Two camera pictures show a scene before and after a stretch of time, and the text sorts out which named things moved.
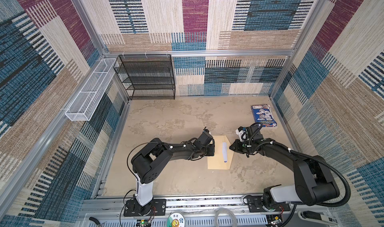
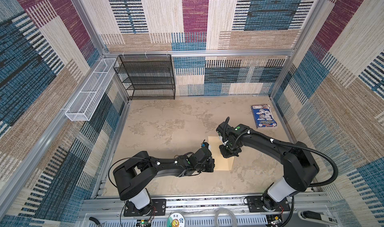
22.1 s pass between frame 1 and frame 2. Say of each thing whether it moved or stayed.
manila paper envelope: stayed
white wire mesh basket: stayed
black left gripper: moved
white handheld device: stayed
